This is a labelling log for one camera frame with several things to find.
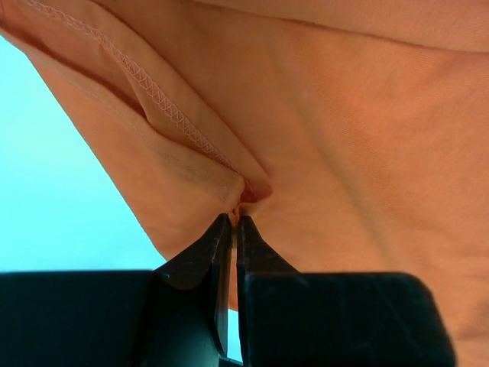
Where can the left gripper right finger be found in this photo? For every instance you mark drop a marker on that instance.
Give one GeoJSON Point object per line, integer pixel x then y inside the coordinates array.
{"type": "Point", "coordinates": [259, 269]}

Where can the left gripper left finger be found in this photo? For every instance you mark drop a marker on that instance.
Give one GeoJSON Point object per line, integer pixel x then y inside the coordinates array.
{"type": "Point", "coordinates": [192, 295]}

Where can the orange t shirt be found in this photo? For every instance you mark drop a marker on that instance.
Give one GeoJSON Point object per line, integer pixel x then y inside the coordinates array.
{"type": "Point", "coordinates": [354, 133]}

